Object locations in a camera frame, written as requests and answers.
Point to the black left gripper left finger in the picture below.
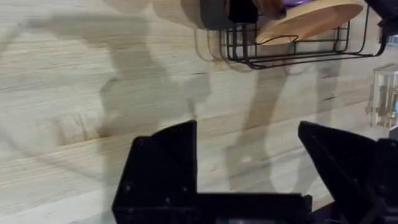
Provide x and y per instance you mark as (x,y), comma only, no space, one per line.
(158,174)

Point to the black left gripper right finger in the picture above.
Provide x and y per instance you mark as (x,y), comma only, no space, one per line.
(357,174)

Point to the pale wooden plate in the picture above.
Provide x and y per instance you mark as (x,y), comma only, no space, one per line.
(311,21)

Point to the purple plate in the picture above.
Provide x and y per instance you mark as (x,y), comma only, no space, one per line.
(293,2)

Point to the clear plastic box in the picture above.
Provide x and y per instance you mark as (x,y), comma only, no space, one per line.
(385,96)

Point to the grey cup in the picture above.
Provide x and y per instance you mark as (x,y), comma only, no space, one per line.
(213,15)

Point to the black cup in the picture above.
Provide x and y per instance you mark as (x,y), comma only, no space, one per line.
(242,11)

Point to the brown wooden bowl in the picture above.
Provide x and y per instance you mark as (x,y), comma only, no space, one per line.
(270,7)

